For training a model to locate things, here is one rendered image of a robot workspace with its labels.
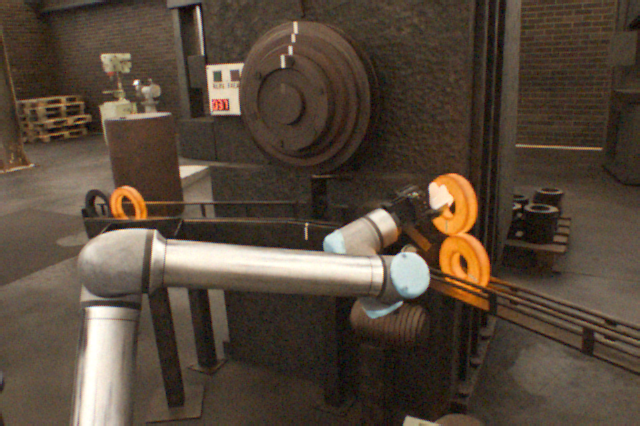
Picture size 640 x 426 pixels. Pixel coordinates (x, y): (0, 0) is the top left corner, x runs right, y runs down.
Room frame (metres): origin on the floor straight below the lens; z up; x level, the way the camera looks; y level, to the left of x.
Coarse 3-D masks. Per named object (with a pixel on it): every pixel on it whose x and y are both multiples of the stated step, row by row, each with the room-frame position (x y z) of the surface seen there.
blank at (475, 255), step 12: (456, 240) 1.17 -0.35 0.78; (468, 240) 1.14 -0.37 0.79; (444, 252) 1.21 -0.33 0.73; (456, 252) 1.17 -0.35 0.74; (468, 252) 1.13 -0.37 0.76; (480, 252) 1.11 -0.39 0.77; (444, 264) 1.21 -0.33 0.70; (456, 264) 1.19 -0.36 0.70; (468, 264) 1.12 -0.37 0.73; (480, 264) 1.09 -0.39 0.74; (444, 276) 1.21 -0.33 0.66; (468, 276) 1.12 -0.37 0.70; (480, 276) 1.09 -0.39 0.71
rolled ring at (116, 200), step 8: (120, 192) 2.01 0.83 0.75; (128, 192) 1.99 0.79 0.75; (136, 192) 1.99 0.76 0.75; (112, 200) 2.04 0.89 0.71; (120, 200) 2.05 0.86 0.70; (136, 200) 1.97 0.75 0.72; (112, 208) 2.04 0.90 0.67; (120, 208) 2.05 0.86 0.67; (136, 208) 1.97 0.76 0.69; (144, 208) 1.98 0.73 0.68; (120, 216) 2.03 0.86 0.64; (136, 216) 1.97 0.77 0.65; (144, 216) 1.98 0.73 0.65
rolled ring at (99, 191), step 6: (90, 192) 2.11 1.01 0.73; (96, 192) 2.09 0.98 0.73; (102, 192) 2.08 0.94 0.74; (108, 192) 2.09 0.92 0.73; (90, 198) 2.12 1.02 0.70; (102, 198) 2.07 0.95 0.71; (108, 198) 2.06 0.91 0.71; (90, 204) 2.13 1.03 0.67; (108, 204) 2.06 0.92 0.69; (90, 210) 2.13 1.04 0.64; (96, 210) 2.15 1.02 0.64; (108, 210) 2.06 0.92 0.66; (90, 216) 2.13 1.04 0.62; (96, 216) 2.13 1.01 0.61; (108, 216) 2.07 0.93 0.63
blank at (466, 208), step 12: (444, 180) 1.22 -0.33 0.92; (456, 180) 1.19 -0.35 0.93; (456, 192) 1.18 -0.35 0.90; (468, 192) 1.16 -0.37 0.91; (456, 204) 1.18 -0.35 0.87; (468, 204) 1.15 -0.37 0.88; (444, 216) 1.22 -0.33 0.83; (456, 216) 1.18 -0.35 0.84; (468, 216) 1.14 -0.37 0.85; (444, 228) 1.21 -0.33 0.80; (456, 228) 1.17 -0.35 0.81; (468, 228) 1.17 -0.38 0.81
